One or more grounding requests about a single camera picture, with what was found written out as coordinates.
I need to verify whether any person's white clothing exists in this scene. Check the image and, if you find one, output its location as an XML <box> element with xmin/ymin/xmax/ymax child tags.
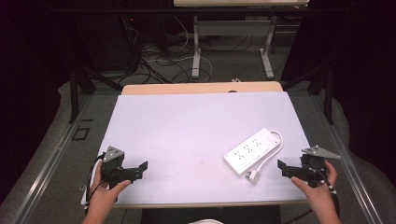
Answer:
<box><xmin>189</xmin><ymin>218</ymin><xmax>224</xmax><ymax>224</ymax></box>

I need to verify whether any dark equipment with red light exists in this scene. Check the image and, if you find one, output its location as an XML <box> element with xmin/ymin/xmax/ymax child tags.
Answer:
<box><xmin>120</xmin><ymin>15</ymin><xmax>141</xmax><ymax>57</ymax></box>

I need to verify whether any white floor cable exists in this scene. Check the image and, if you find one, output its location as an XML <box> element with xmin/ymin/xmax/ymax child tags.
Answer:
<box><xmin>145</xmin><ymin>15</ymin><xmax>214</xmax><ymax>84</ymax></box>

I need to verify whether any person's left hand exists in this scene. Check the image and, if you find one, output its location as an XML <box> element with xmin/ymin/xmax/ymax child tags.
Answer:
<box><xmin>88</xmin><ymin>161</ymin><xmax>132</xmax><ymax>217</ymax></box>

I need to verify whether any white table mat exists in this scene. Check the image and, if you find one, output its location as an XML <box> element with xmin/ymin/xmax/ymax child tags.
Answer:
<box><xmin>92</xmin><ymin>91</ymin><xmax>313</xmax><ymax>207</ymax></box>

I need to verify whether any white power strip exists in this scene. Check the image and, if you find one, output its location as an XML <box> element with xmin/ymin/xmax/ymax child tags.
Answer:
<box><xmin>222</xmin><ymin>127</ymin><xmax>281</xmax><ymax>175</ymax></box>

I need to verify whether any black metal stand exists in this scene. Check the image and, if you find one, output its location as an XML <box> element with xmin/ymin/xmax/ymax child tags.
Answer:
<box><xmin>68</xmin><ymin>62</ymin><xmax>124</xmax><ymax>124</ymax></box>
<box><xmin>281</xmin><ymin>62</ymin><xmax>336</xmax><ymax>125</ymax></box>

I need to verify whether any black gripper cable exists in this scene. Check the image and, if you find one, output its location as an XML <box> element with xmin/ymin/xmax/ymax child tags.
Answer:
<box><xmin>311</xmin><ymin>161</ymin><xmax>341</xmax><ymax>217</ymax></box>
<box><xmin>85</xmin><ymin>152</ymin><xmax>106</xmax><ymax>206</ymax></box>

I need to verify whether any white power strip cable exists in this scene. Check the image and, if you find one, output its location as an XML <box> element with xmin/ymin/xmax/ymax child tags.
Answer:
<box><xmin>254</xmin><ymin>130</ymin><xmax>285</xmax><ymax>175</ymax></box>

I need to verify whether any black horizontal bar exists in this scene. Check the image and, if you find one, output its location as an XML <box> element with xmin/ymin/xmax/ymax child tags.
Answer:
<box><xmin>50</xmin><ymin>7</ymin><xmax>347</xmax><ymax>15</ymax></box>

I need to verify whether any black floor socket frame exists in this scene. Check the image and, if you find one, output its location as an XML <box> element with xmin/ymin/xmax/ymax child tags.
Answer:
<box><xmin>71</xmin><ymin>126</ymin><xmax>92</xmax><ymax>141</ymax></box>

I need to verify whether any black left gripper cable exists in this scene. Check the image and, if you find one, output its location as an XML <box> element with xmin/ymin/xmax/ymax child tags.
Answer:
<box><xmin>85</xmin><ymin>152</ymin><xmax>106</xmax><ymax>206</ymax></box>

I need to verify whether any wooden table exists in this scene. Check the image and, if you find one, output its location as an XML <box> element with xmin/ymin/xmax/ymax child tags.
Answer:
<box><xmin>112</xmin><ymin>81</ymin><xmax>313</xmax><ymax>209</ymax></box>

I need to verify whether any white plug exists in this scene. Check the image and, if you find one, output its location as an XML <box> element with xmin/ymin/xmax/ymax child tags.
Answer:
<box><xmin>244</xmin><ymin>169</ymin><xmax>262</xmax><ymax>186</ymax></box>

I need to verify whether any person's right hand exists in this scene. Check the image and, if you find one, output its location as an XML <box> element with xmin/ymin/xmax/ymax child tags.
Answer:
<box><xmin>290</xmin><ymin>160</ymin><xmax>339</xmax><ymax>217</ymax></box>

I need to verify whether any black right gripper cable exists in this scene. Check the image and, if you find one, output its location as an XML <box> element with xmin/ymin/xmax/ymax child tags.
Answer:
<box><xmin>311</xmin><ymin>161</ymin><xmax>341</xmax><ymax>217</ymax></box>

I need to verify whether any aluminium floor rail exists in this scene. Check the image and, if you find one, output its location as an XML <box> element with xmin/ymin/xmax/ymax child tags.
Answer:
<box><xmin>311</xmin><ymin>92</ymin><xmax>385</xmax><ymax>224</ymax></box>
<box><xmin>8</xmin><ymin>94</ymin><xmax>94</xmax><ymax>224</ymax></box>

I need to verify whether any white desk with metal legs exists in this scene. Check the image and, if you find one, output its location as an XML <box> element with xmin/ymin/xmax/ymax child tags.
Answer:
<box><xmin>173</xmin><ymin>0</ymin><xmax>310</xmax><ymax>80</ymax></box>

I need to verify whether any tangle of black floor cables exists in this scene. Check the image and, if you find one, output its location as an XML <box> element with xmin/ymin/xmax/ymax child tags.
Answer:
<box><xmin>122</xmin><ymin>18</ymin><xmax>194</xmax><ymax>86</ymax></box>

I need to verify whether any black cable under desk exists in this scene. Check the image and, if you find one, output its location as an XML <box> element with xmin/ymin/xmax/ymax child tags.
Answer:
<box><xmin>197</xmin><ymin>35</ymin><xmax>254</xmax><ymax>53</ymax></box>

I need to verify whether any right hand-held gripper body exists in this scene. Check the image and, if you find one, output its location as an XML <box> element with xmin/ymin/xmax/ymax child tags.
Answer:
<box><xmin>291</xmin><ymin>145</ymin><xmax>342</xmax><ymax>188</ymax></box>

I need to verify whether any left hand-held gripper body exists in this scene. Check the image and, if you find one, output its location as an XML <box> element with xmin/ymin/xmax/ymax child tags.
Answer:
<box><xmin>101</xmin><ymin>146</ymin><xmax>133</xmax><ymax>190</ymax></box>

